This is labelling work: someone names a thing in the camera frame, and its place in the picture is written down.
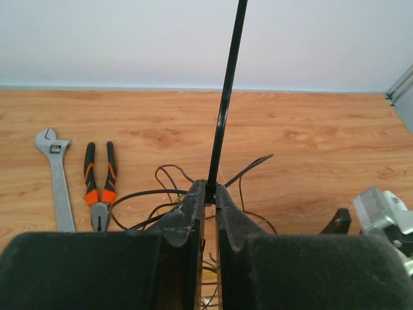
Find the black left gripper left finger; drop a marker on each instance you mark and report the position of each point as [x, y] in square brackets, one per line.
[158, 268]

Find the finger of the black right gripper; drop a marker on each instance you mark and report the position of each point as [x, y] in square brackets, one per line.
[339, 224]

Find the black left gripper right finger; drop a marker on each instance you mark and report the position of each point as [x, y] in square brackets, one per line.
[261, 270]

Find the black zip tie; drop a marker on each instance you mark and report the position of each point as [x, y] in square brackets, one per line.
[211, 183]

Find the silver adjustable wrench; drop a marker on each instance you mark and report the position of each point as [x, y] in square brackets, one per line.
[55, 149]

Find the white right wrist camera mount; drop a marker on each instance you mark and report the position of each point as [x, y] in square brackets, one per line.
[384, 215]

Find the aluminium frame rail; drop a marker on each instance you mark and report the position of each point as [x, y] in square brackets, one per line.
[400, 88]

